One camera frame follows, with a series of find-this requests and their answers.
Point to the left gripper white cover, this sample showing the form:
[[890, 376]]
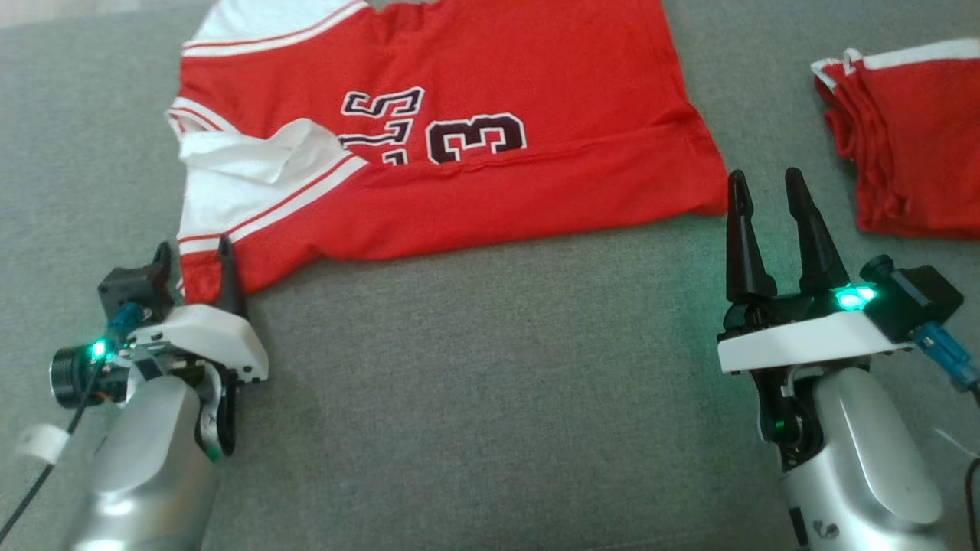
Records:
[[207, 337]]

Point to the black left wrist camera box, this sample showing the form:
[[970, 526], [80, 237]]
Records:
[[130, 287]]

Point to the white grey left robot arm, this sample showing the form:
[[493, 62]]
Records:
[[145, 474]]

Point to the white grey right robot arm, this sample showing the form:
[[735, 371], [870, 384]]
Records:
[[865, 459]]

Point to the red Bulls 23 jersey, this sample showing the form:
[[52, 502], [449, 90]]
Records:
[[919, 153]]

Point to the red jersey with white sleeves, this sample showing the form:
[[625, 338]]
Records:
[[498, 76]]

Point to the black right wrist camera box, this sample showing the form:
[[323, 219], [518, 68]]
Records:
[[922, 302]]

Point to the large grey sofa seat cushion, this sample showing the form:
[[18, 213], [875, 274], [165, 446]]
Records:
[[498, 383]]

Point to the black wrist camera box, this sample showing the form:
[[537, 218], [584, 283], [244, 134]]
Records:
[[922, 302], [130, 287]]

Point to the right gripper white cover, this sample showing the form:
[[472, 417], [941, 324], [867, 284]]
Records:
[[804, 340]]

